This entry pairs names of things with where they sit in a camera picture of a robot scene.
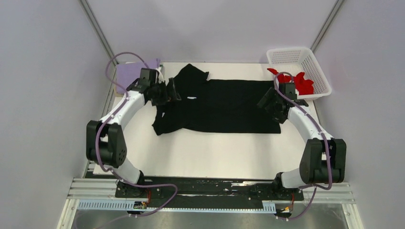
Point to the white plastic basket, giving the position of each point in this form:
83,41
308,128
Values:
300,59

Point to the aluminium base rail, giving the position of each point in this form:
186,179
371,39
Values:
99,194

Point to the red t shirt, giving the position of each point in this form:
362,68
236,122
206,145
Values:
303,86

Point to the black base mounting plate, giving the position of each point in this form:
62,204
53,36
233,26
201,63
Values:
208,193

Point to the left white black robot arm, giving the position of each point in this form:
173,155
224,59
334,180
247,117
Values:
105,141

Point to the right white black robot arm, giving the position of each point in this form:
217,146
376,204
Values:
323,159

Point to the folded purple t shirt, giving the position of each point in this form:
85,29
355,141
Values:
128,72

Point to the black t shirt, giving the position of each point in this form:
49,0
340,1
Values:
215,106

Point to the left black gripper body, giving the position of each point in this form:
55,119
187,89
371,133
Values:
159,93

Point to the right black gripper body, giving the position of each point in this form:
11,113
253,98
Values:
272,107

